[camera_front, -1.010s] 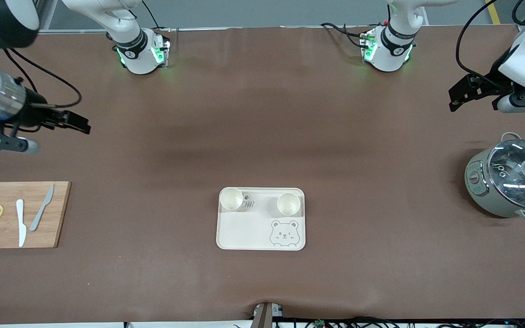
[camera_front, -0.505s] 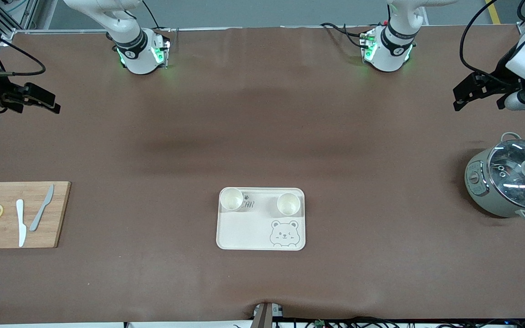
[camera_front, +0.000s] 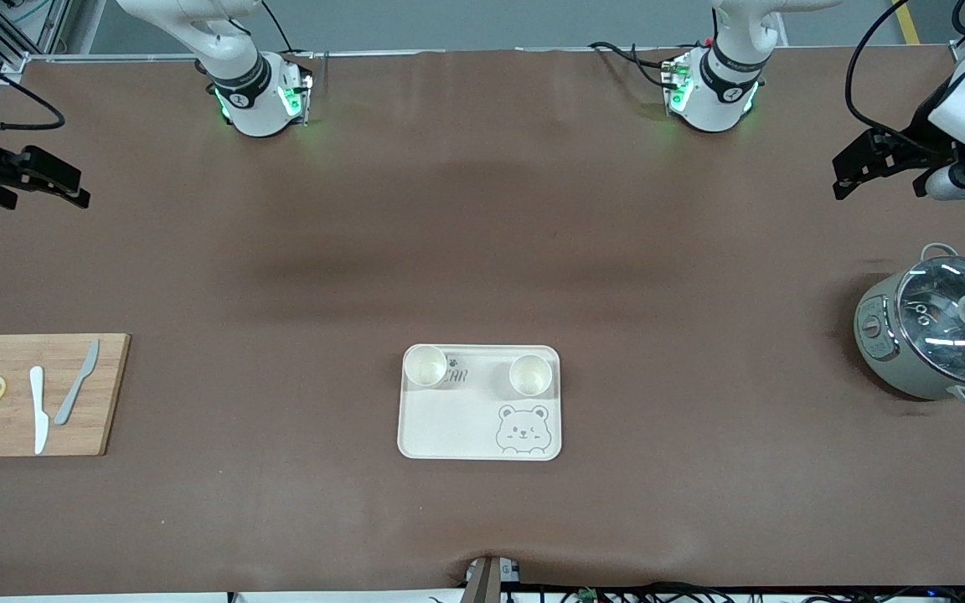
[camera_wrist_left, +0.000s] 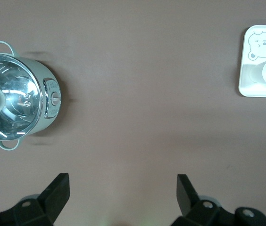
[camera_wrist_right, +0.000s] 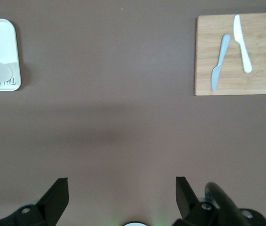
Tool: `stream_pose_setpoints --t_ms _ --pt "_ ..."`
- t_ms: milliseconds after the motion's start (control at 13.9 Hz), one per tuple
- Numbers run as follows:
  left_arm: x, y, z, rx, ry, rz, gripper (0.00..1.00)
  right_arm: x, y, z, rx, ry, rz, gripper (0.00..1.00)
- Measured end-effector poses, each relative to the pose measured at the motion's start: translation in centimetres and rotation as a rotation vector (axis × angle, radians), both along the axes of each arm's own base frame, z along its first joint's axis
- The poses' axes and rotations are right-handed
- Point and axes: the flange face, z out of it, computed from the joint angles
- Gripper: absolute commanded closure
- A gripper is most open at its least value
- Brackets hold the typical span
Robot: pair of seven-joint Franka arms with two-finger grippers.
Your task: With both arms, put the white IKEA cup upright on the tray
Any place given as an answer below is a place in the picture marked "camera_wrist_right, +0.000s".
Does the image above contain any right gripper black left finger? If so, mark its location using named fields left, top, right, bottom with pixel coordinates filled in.
left=0, top=178, right=69, bottom=226

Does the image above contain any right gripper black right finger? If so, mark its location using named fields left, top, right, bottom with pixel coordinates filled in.
left=172, top=176, right=266, bottom=226

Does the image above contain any wooden cutting board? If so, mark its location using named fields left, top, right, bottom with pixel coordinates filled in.
left=193, top=12, right=266, bottom=97

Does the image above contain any grey plastic knife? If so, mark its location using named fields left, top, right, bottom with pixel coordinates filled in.
left=211, top=34, right=232, bottom=92

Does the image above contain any white plastic knife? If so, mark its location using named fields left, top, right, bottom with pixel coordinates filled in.
left=233, top=14, right=253, bottom=73

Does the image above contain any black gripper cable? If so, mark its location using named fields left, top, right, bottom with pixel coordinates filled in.
left=204, top=182, right=250, bottom=226

